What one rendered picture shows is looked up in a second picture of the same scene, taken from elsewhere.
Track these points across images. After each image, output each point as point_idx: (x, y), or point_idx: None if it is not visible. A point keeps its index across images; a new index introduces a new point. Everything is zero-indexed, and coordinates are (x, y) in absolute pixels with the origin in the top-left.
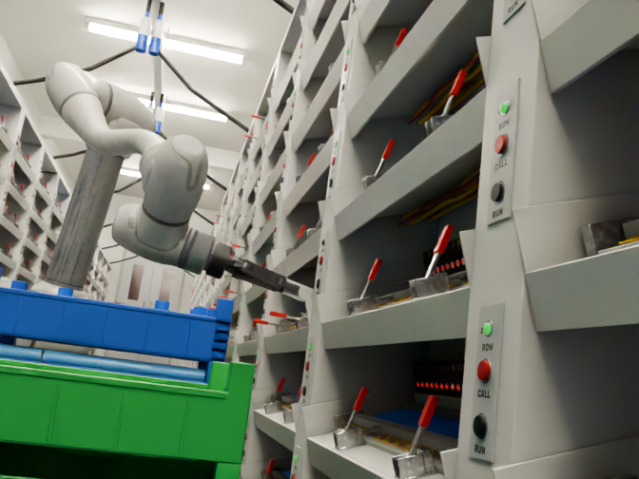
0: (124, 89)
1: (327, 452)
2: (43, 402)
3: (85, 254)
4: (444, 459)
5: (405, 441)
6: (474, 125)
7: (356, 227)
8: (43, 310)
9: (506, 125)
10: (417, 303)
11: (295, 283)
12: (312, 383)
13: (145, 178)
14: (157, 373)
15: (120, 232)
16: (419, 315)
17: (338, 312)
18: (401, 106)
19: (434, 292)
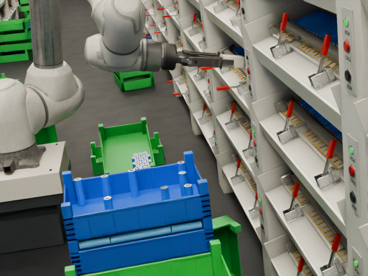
0: None
1: (281, 219)
2: None
3: (56, 39)
4: None
5: (327, 226)
6: (338, 122)
7: (271, 72)
8: (102, 220)
9: (353, 162)
10: (320, 197)
11: (229, 58)
12: (260, 159)
13: (101, 29)
14: (174, 231)
15: (93, 63)
16: (322, 202)
17: (269, 110)
18: None
19: (329, 183)
